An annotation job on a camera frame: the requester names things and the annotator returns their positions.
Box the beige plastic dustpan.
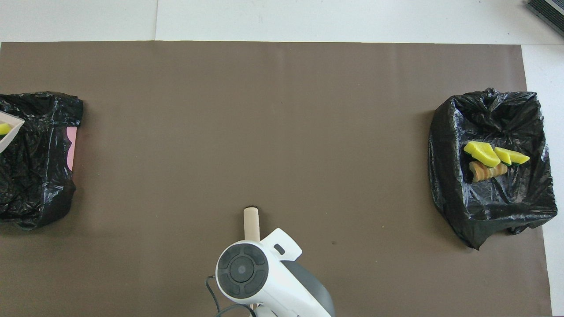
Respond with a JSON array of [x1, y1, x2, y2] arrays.
[[0, 111, 25, 153]]

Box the notched yellow sponge piece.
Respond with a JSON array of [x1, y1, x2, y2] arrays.
[[463, 141, 501, 168]]

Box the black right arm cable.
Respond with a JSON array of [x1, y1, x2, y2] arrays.
[[205, 275, 258, 317]]

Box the black bag lined pink bin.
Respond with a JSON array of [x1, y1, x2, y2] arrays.
[[0, 91, 84, 231]]

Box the beige handled black bristle brush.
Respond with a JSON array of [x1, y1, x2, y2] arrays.
[[243, 206, 260, 242]]

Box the dark ribbed panel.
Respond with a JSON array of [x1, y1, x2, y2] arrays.
[[526, 0, 564, 37]]

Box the yellow sponge with green side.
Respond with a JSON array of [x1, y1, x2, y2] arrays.
[[493, 147, 531, 166]]

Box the sliced toy bread loaf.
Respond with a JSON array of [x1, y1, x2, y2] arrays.
[[468, 161, 508, 183]]

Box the brown paper table mat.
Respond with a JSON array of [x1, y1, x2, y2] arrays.
[[0, 41, 553, 317]]

